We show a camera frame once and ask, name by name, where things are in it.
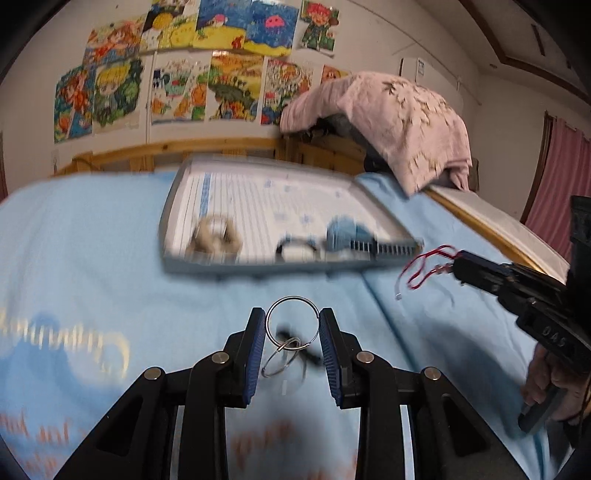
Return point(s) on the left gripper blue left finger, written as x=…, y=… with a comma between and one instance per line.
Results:
x=251, y=351

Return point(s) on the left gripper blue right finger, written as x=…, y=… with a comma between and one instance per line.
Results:
x=331, y=340

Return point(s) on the silver hoop key rings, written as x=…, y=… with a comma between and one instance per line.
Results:
x=288, y=336

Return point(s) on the beige hair claw clip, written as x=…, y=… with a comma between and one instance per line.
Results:
x=215, y=235

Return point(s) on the right hand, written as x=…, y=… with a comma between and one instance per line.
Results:
x=546, y=369

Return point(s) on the grey cardboard box tray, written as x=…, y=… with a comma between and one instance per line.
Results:
x=282, y=212

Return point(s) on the pink curtain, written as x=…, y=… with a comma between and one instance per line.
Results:
x=563, y=170

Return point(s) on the light blue cartoon bedsheet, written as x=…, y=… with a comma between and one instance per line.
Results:
x=86, y=307

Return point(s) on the wooden bed headboard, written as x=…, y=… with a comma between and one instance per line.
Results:
x=507, y=234

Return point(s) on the pink floral blanket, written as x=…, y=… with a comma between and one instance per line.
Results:
x=412, y=128

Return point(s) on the white red text poster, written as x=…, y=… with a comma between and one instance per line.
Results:
x=284, y=82

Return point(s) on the orange landscape poster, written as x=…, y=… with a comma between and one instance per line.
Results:
x=234, y=84

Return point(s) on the white cartoon poster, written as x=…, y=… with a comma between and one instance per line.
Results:
x=178, y=91

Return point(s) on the orange face poster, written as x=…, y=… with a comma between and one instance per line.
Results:
x=330, y=73

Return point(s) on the white air conditioner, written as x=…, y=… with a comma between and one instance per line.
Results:
x=422, y=73

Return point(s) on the blond boy poster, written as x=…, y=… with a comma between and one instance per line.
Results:
x=116, y=96

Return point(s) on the anime girl poster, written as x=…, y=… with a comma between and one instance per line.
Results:
x=73, y=104

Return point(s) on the blue jellyfish poster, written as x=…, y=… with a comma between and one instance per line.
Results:
x=260, y=27

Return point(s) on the yellow moon poster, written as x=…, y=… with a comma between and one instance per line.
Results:
x=169, y=25

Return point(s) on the orange hair girl poster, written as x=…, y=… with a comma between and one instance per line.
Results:
x=113, y=42

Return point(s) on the red hair character poster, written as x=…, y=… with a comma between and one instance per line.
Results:
x=319, y=33

